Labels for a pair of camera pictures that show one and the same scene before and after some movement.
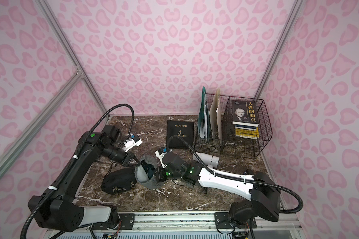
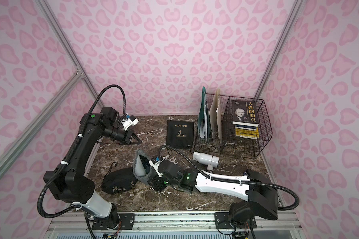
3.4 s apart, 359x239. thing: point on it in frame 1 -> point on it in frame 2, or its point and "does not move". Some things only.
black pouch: (119, 180) does not move
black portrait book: (245, 113) does not move
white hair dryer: (211, 161) does not move
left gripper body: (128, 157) -> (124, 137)
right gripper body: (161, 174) -> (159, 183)
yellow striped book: (247, 131) does not move
